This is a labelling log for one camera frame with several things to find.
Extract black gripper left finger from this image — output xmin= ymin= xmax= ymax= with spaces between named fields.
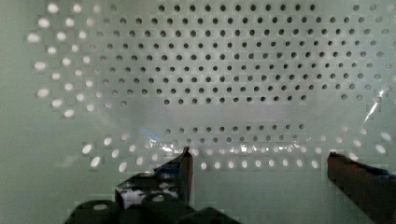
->
xmin=115 ymin=147 xmax=193 ymax=209

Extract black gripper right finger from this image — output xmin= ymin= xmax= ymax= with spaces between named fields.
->
xmin=327 ymin=152 xmax=396 ymax=224

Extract mint green strainer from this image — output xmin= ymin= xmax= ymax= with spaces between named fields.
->
xmin=1 ymin=0 xmax=395 ymax=224

